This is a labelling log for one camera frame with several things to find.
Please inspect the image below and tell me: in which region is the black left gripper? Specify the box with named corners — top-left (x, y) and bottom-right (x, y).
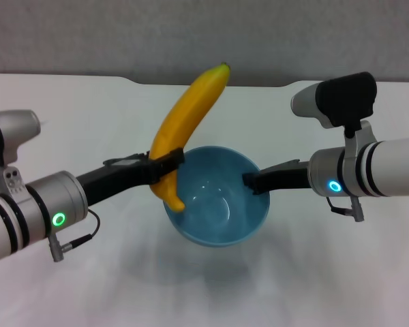
top-left (76, 148), bottom-right (186, 208)

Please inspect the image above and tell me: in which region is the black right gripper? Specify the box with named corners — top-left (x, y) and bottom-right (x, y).
top-left (241, 159), bottom-right (311, 196)

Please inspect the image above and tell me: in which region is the yellow banana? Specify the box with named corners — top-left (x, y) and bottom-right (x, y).
top-left (147, 61), bottom-right (232, 214)

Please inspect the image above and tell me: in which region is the blue ceramic bowl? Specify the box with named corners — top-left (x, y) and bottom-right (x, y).
top-left (162, 145), bottom-right (271, 248)

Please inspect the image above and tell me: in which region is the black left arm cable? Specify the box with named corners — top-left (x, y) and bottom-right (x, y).
top-left (50, 207), bottom-right (102, 263)

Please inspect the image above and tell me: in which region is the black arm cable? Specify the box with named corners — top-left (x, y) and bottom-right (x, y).
top-left (327, 196), bottom-right (365, 223)
top-left (50, 207), bottom-right (102, 263)

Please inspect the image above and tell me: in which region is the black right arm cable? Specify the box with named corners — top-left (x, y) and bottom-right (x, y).
top-left (327, 196), bottom-right (365, 223)

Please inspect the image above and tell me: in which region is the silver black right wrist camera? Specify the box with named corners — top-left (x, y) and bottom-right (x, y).
top-left (290, 71), bottom-right (378, 138)

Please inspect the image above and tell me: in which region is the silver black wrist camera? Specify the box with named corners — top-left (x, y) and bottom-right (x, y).
top-left (290, 71), bottom-right (378, 138)
top-left (0, 108), bottom-right (42, 197)

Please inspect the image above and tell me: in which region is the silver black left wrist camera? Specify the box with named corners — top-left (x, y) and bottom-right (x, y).
top-left (0, 108), bottom-right (42, 197)

